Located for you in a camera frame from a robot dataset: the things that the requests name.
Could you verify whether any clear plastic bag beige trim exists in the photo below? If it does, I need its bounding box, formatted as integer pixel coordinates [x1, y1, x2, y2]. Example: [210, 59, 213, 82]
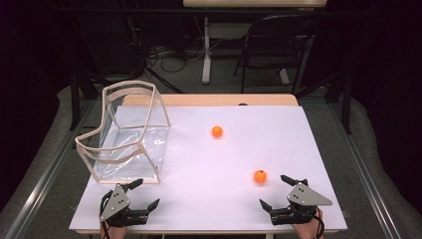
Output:
[75, 80, 172, 185]

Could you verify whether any person's left hand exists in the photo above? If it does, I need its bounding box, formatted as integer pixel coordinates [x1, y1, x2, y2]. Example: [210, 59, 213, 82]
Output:
[100, 223, 127, 239]

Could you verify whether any black metal stand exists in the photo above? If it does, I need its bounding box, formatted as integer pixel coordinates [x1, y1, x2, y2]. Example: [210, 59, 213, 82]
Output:
[69, 70, 82, 131]

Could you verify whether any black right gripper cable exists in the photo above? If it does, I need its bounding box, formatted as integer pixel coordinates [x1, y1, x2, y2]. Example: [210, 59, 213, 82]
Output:
[313, 206, 325, 239]

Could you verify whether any bundle of floor cables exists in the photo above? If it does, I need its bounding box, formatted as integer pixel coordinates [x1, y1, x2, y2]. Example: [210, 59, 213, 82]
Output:
[144, 41, 207, 74]

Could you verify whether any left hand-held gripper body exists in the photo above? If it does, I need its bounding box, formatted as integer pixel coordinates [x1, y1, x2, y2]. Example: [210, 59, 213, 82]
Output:
[99, 183, 151, 229]

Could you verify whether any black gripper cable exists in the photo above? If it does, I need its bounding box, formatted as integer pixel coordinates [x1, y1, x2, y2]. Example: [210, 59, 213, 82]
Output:
[99, 190, 113, 239]
[313, 206, 325, 239]

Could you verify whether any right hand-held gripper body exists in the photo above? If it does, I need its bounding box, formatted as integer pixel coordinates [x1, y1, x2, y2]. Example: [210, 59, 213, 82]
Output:
[269, 181, 333, 227]

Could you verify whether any wooden table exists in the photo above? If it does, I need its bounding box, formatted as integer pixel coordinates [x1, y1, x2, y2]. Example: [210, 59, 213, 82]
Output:
[69, 93, 348, 235]

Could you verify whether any white table sheet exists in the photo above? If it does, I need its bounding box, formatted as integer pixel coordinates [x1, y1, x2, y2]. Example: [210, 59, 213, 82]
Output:
[69, 105, 348, 232]

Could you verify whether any person's right hand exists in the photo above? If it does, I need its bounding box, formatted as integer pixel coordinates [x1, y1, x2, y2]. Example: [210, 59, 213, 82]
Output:
[292, 208, 324, 239]

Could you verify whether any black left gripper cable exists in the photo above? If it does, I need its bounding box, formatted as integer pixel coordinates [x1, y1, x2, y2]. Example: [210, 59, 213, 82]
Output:
[99, 190, 113, 239]

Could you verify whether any metal floor rail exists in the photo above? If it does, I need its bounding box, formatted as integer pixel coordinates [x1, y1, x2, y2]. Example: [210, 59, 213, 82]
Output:
[3, 99, 98, 239]
[326, 98, 403, 239]

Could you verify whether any black folding chair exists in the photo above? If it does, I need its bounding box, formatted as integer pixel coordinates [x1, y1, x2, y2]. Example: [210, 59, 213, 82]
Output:
[233, 14, 318, 95]

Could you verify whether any white desk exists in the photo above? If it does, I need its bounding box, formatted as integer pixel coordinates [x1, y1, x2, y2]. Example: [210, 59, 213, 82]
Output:
[182, 0, 328, 86]

